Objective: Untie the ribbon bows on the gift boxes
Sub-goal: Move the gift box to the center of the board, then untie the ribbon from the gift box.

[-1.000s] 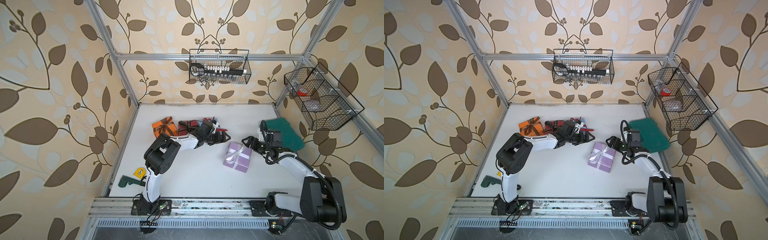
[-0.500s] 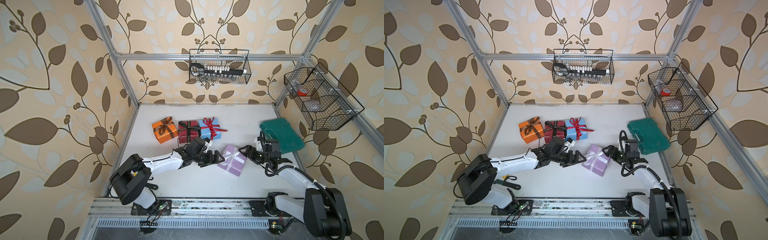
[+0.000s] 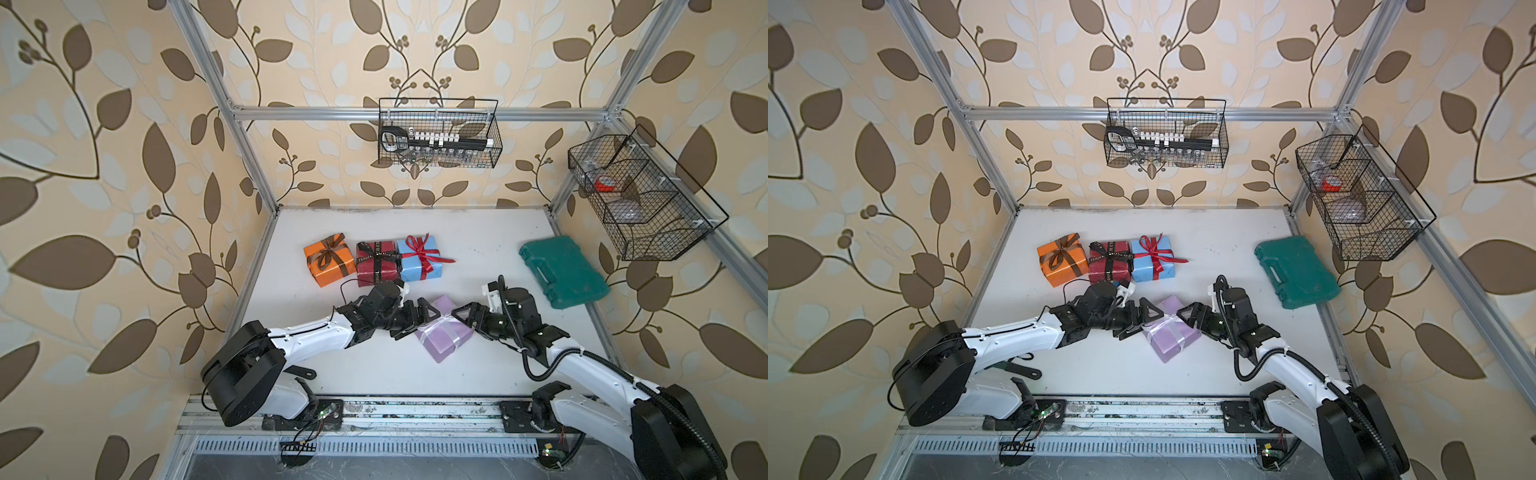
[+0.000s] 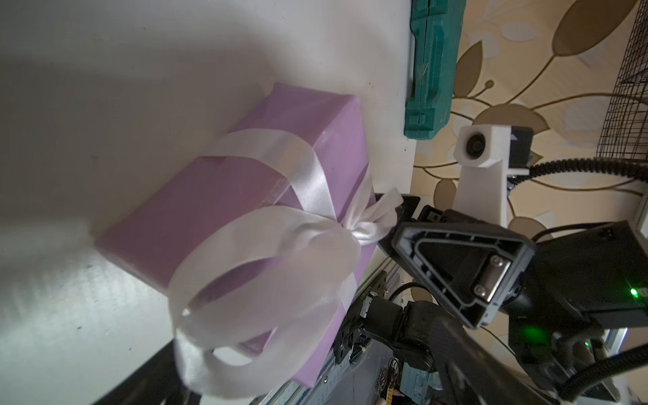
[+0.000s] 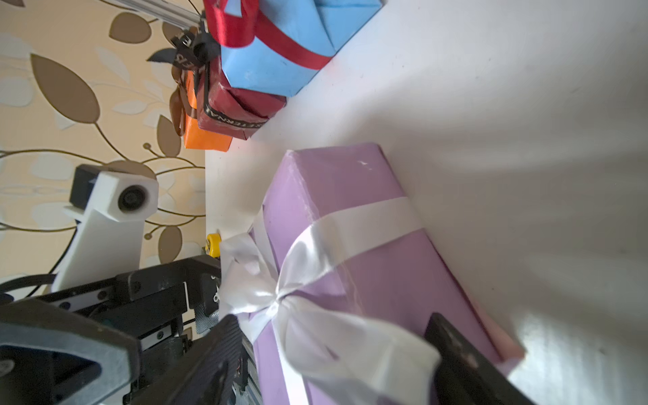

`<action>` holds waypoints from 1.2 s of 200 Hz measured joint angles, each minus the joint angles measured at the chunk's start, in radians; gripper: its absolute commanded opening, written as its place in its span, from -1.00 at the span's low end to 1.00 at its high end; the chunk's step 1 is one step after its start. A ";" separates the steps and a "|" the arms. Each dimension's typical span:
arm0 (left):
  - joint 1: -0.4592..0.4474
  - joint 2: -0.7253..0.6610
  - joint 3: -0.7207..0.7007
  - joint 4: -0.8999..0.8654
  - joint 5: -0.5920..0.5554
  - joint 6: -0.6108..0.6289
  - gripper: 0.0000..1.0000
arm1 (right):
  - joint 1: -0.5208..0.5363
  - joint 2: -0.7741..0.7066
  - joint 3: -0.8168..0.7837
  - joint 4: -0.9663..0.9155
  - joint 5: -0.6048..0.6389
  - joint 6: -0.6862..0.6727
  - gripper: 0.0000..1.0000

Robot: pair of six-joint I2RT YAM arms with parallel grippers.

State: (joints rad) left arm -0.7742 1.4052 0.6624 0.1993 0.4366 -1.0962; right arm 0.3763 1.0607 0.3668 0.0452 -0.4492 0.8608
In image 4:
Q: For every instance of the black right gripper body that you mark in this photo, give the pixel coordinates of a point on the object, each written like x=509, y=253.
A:
x=578, y=288

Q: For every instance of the purple gift box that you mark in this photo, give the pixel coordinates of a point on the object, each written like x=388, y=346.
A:
x=214, y=190

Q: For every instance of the green plastic tool case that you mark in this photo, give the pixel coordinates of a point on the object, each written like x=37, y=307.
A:
x=436, y=26

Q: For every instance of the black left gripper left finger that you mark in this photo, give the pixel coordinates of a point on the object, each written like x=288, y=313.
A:
x=155, y=382

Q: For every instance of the black wire side basket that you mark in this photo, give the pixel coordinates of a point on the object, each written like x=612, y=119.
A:
x=624, y=131

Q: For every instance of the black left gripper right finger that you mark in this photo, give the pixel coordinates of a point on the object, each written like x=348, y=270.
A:
x=451, y=346

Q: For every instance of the white satin ribbon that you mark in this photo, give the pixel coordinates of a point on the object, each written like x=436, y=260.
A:
x=250, y=305

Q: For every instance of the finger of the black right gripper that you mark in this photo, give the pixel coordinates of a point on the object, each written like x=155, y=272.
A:
x=471, y=269

